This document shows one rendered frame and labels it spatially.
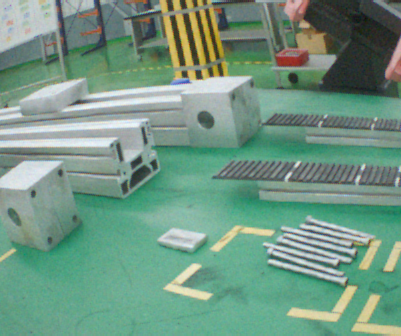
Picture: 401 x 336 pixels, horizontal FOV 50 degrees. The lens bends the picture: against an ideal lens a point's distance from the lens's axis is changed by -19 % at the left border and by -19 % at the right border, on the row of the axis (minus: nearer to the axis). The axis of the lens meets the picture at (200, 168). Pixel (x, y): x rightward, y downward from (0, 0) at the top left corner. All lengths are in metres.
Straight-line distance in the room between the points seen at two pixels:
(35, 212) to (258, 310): 0.32
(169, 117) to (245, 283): 0.45
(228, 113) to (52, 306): 0.46
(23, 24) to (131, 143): 5.98
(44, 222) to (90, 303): 0.17
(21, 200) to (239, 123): 0.40
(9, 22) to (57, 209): 6.28
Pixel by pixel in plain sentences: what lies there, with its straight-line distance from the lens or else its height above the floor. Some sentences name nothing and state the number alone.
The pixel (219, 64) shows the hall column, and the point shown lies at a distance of 4.28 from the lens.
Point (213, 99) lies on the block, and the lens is 0.82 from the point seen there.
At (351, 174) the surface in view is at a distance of 0.61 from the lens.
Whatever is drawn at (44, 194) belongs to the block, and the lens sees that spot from 0.65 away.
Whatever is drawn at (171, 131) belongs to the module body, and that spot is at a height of 0.81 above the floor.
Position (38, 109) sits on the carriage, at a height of 0.88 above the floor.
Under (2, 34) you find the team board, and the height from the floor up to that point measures 1.23.
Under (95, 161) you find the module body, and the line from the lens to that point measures 0.75.
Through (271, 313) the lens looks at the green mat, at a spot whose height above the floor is 0.78.
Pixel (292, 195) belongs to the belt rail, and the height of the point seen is 0.79.
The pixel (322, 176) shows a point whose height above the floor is 0.81.
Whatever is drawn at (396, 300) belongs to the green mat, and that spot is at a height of 0.78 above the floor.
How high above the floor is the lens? 1.07
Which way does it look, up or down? 22 degrees down
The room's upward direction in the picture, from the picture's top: 12 degrees counter-clockwise
